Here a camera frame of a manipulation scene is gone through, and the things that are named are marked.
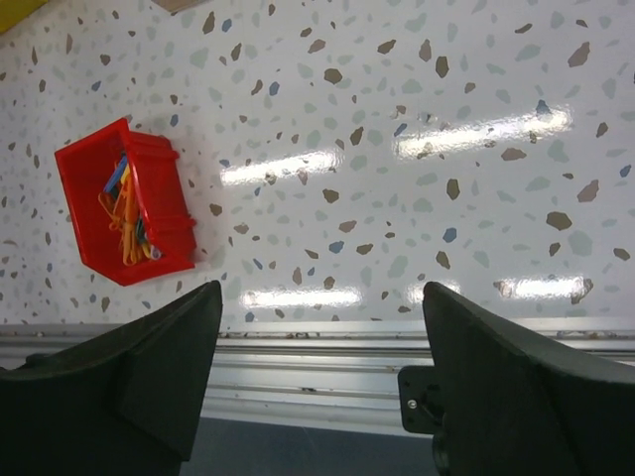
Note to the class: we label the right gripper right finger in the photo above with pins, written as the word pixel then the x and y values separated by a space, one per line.
pixel 519 403

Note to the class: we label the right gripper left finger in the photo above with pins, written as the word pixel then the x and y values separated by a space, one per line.
pixel 126 402

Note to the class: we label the colourful clothespins pile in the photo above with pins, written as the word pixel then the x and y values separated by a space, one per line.
pixel 119 201

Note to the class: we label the red clothespin bin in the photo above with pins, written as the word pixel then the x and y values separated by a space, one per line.
pixel 86 165

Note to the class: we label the aluminium rail frame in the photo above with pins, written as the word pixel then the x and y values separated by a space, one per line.
pixel 338 375

